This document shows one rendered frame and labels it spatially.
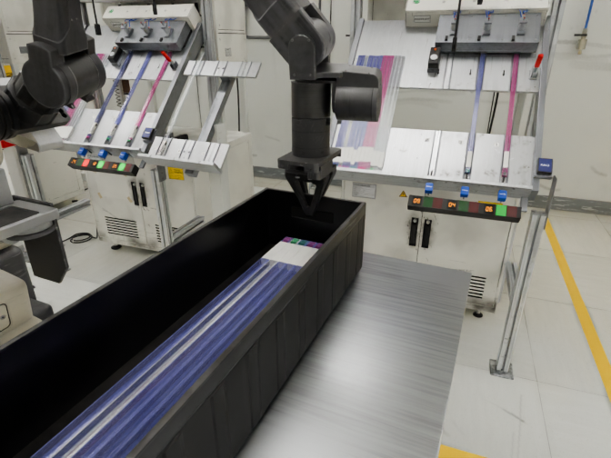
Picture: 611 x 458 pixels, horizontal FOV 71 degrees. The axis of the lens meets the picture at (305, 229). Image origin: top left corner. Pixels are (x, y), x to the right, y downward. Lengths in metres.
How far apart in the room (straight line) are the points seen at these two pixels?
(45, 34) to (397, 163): 1.08
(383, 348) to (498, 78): 1.32
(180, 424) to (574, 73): 3.29
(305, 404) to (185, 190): 1.84
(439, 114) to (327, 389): 3.03
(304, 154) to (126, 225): 2.02
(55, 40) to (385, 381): 0.67
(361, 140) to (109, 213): 1.57
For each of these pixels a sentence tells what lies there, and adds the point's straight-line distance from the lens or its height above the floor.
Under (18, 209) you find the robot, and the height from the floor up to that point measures 0.89.
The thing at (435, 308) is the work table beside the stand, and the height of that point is 0.80.
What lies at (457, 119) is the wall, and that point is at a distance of 3.40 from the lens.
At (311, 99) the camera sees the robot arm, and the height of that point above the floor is 1.07.
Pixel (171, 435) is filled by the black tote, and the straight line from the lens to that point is 0.32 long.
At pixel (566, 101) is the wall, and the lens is 3.45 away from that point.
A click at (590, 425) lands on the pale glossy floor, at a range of 1.77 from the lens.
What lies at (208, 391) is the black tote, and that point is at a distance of 0.34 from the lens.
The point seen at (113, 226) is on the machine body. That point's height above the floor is 0.17.
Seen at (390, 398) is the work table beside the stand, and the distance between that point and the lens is 0.48.
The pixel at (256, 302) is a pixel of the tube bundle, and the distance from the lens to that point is 0.53.
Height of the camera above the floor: 1.14
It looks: 24 degrees down
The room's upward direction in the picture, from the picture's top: straight up
